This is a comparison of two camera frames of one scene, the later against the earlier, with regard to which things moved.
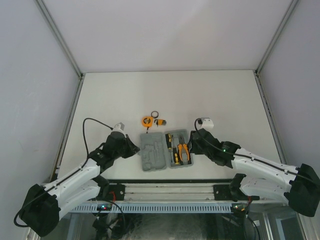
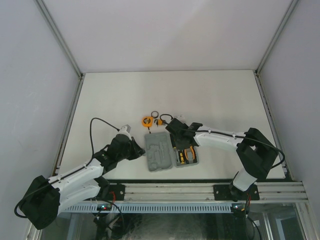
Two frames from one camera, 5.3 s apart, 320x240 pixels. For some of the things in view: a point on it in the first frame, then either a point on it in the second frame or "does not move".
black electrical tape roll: (154, 117) does not move
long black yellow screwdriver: (169, 137) → (174, 145)
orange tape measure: (147, 121) does not move
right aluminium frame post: (257, 70) does not move
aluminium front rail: (178, 192) does not move
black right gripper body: (197, 150) → (180, 145)
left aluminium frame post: (50, 21) does not move
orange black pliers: (181, 143) → (186, 156)
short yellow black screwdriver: (176, 156) → (181, 157)
